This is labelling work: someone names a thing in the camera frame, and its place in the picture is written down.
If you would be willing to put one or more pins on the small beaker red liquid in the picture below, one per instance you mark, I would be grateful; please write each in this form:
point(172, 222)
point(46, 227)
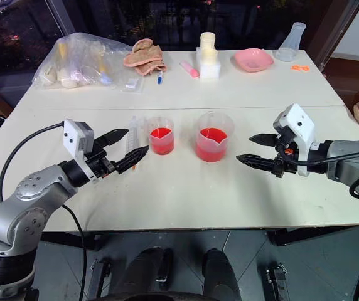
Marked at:
point(161, 141)

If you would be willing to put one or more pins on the white translucent box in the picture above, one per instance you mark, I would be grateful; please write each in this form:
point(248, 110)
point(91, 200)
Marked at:
point(210, 72)

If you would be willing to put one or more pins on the small orange plastic piece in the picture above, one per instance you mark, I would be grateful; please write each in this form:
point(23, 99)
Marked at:
point(299, 68)

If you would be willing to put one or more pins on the pink plastic bowl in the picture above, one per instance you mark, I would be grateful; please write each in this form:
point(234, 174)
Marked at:
point(253, 60)

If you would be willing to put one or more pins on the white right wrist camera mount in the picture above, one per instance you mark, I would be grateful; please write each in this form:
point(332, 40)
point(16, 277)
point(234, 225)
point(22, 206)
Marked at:
point(302, 125)

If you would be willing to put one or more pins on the large clear plastic bag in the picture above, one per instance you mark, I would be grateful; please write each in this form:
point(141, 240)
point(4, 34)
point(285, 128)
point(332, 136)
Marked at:
point(79, 59)

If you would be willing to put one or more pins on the large beaker red liquid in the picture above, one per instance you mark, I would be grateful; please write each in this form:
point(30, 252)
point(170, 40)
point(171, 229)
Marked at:
point(212, 144)

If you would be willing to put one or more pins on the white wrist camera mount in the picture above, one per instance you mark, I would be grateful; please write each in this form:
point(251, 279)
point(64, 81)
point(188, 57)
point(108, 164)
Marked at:
point(302, 125)
point(72, 138)

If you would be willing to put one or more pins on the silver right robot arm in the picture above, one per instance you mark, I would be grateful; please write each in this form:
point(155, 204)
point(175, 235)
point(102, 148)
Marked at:
point(355, 147)

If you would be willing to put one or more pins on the short cream plastic jar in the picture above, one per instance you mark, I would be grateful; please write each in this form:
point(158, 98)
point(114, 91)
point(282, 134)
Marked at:
point(208, 57)

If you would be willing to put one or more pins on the dark rounded shape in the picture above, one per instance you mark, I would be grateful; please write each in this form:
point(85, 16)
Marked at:
point(218, 272)
point(145, 272)

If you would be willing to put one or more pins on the small clear zip bag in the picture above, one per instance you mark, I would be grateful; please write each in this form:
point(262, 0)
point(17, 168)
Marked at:
point(132, 84)

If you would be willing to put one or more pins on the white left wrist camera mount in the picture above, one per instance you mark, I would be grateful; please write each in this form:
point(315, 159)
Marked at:
point(72, 138)

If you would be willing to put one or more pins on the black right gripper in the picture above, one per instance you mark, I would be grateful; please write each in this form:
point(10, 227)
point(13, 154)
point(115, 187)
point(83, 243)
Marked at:
point(287, 163)

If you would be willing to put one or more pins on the blue and white pen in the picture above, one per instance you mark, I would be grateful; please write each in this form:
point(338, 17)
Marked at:
point(160, 77)

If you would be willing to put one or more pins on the pink crumpled towel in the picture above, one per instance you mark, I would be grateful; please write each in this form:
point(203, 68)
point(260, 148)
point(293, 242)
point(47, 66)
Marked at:
point(145, 56)

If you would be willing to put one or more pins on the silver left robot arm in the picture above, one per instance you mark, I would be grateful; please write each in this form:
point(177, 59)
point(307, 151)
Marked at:
point(25, 194)

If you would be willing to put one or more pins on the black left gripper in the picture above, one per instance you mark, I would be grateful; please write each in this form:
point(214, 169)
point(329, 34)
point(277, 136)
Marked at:
point(99, 164)

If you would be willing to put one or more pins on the clear plastic syringe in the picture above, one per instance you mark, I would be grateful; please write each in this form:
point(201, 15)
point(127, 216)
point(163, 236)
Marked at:
point(133, 138)

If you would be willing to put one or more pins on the black table frame bar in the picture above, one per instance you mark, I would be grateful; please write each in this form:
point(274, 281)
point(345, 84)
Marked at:
point(317, 235)
point(72, 240)

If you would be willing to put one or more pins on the pink tube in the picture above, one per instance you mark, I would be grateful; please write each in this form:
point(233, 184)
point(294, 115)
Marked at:
point(189, 69)

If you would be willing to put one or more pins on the black metal bracket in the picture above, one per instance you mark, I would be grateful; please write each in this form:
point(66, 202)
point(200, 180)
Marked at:
point(278, 282)
point(101, 276)

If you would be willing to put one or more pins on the clear conical flask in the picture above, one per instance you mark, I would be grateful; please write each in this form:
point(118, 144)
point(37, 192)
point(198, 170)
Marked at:
point(289, 47)

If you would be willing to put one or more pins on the tall cream plastic jar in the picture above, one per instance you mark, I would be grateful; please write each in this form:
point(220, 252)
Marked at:
point(209, 40)

